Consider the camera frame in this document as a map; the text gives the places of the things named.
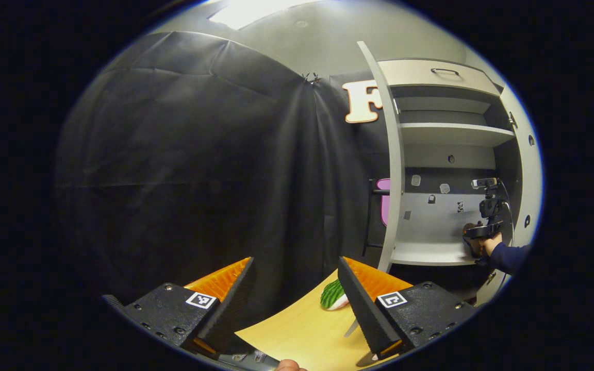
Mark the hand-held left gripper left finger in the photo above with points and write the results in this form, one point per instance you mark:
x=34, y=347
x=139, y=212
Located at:
x=232, y=314

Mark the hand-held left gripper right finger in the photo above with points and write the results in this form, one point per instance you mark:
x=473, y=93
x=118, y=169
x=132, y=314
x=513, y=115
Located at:
x=364, y=314

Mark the white shoe cabinet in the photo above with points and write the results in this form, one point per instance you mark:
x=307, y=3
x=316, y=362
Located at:
x=431, y=226

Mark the metal door hinge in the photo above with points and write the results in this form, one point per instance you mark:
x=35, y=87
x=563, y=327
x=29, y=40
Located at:
x=512, y=121

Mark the white cabinet drawer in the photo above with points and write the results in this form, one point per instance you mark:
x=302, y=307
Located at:
x=415, y=74

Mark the green striped object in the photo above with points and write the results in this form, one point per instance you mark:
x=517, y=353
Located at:
x=332, y=294

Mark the black backdrop cloth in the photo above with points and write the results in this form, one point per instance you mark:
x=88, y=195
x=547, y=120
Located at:
x=173, y=180

